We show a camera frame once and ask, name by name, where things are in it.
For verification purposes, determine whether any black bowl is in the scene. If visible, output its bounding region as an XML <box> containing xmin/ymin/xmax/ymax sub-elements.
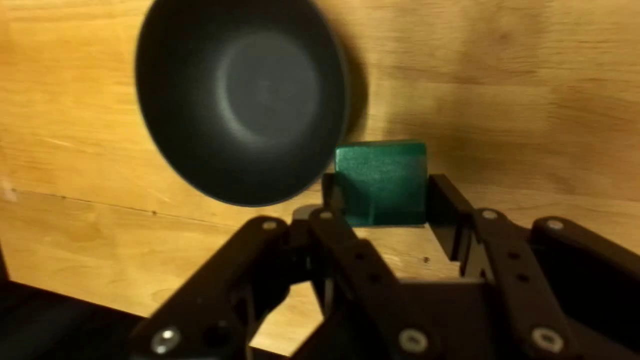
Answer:
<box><xmin>135</xmin><ymin>0</ymin><xmax>353</xmax><ymax>207</ymax></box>

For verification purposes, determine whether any green block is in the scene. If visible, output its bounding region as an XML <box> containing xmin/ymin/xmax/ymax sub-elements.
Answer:
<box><xmin>332</xmin><ymin>137</ymin><xmax>430</xmax><ymax>230</ymax></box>

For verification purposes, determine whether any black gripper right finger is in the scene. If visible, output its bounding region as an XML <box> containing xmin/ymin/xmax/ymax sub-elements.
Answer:
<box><xmin>427</xmin><ymin>174</ymin><xmax>640</xmax><ymax>360</ymax></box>

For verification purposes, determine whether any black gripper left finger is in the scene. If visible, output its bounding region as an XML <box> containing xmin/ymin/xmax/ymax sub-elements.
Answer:
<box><xmin>129</xmin><ymin>169</ymin><xmax>437</xmax><ymax>360</ymax></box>

